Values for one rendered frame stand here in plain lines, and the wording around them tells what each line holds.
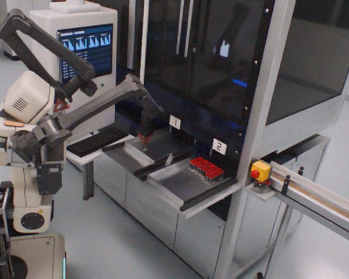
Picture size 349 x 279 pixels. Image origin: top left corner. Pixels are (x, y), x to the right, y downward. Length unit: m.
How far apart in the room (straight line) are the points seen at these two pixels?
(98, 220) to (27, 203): 1.21
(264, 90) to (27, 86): 0.99
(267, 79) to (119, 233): 1.68
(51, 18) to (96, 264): 1.57
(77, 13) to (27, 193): 0.98
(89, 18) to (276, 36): 1.04
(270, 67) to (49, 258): 1.59
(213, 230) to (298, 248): 1.01
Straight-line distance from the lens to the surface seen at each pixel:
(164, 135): 2.23
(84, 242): 2.74
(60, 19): 2.02
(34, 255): 2.31
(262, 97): 1.67
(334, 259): 3.05
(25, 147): 1.45
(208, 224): 2.18
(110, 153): 2.01
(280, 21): 1.59
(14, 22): 1.64
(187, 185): 1.80
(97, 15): 2.18
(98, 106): 1.43
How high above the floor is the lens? 1.91
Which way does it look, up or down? 28 degrees down
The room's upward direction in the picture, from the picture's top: 7 degrees clockwise
